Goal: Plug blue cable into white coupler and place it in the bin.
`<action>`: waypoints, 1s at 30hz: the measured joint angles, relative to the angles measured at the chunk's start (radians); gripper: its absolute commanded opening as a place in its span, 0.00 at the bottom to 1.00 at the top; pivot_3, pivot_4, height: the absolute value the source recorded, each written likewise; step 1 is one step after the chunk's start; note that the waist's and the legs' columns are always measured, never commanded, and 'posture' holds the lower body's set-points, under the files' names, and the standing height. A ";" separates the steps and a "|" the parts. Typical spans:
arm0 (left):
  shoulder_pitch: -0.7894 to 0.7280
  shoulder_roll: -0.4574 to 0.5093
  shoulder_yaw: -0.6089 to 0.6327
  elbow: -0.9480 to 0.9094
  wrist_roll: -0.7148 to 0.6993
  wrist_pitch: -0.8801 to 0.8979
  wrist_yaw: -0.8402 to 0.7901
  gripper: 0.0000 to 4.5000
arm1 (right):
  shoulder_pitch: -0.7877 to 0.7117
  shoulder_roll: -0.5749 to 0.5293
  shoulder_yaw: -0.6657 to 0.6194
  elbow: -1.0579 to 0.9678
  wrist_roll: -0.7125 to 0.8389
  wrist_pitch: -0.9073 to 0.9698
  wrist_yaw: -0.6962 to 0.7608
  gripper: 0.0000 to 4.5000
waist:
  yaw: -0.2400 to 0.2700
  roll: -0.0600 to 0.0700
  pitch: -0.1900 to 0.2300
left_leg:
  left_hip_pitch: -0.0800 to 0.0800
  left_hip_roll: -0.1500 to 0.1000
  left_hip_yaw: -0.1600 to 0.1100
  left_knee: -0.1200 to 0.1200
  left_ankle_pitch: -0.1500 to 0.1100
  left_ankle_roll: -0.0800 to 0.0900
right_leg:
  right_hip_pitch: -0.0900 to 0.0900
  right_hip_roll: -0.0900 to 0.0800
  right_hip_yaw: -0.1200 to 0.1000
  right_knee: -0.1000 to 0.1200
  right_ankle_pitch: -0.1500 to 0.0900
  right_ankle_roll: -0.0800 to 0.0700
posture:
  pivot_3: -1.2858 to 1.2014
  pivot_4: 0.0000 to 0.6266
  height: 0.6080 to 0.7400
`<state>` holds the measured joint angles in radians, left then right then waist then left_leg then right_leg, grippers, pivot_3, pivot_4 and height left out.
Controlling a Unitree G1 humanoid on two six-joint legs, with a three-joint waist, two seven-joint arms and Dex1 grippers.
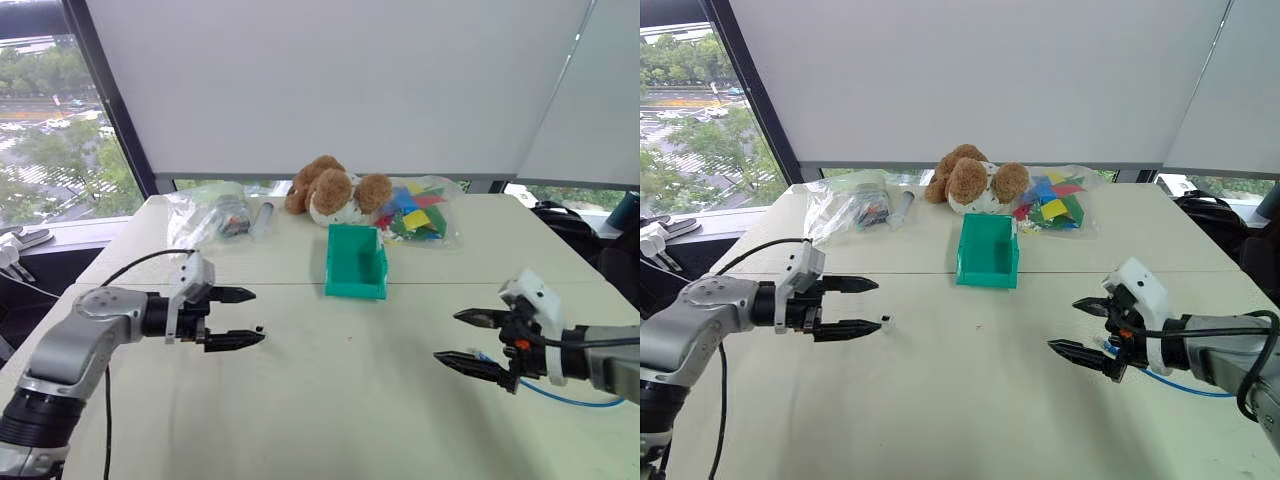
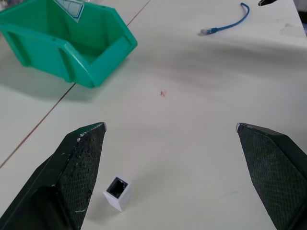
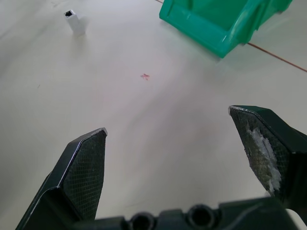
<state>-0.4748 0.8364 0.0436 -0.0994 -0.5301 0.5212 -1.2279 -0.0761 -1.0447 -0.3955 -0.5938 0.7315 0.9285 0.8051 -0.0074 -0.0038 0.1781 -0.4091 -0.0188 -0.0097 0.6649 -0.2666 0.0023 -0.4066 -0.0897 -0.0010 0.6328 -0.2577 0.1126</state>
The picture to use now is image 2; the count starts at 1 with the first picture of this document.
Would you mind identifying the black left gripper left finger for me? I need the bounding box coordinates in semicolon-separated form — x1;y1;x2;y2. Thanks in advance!
0;122;107;230

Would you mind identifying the small white connector block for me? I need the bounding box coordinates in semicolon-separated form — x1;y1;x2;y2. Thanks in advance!
103;176;132;212

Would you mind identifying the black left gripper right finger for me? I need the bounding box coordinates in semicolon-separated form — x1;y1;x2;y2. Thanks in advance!
236;122;307;230

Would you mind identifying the green plastic storage bin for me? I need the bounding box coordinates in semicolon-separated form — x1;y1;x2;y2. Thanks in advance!
0;0;138;89

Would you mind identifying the blue ethernet cable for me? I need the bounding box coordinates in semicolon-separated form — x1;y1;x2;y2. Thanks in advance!
198;2;250;37

